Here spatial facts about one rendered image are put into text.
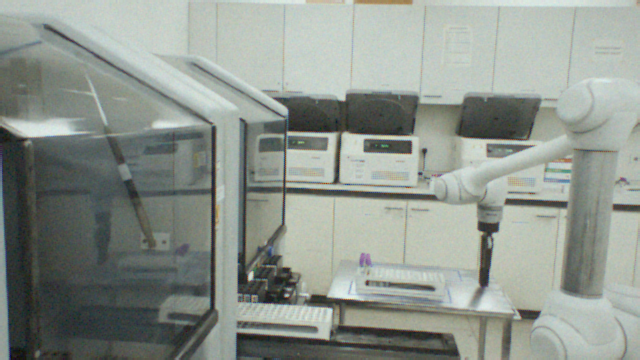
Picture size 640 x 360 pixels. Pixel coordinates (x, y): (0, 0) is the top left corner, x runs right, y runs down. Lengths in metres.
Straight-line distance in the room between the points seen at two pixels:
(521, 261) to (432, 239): 0.63
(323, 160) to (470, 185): 2.10
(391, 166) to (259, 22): 1.46
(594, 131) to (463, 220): 2.48
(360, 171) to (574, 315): 2.46
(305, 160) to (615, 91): 2.64
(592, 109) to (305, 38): 2.93
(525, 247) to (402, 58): 1.60
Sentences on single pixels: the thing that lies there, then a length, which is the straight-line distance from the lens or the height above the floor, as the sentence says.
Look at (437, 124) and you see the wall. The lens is 4.36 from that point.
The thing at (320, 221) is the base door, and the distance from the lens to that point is 3.81.
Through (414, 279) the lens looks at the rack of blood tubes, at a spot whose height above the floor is 0.88.
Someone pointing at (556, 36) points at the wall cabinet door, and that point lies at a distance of 4.21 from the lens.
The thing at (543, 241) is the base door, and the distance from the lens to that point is 3.98.
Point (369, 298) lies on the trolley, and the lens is 1.80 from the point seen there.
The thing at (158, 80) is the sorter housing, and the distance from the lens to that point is 1.19.
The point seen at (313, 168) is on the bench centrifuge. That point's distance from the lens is 3.76.
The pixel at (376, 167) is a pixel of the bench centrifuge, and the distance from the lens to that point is 3.74.
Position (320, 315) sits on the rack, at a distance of 1.53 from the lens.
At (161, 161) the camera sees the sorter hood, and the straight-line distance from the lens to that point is 0.88.
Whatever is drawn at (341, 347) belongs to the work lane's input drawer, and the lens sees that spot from 1.49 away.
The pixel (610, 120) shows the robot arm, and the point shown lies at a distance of 1.43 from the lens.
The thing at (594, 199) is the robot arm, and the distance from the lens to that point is 1.47.
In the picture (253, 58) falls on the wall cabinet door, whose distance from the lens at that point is 4.13.
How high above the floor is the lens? 1.44
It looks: 8 degrees down
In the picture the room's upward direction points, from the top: 2 degrees clockwise
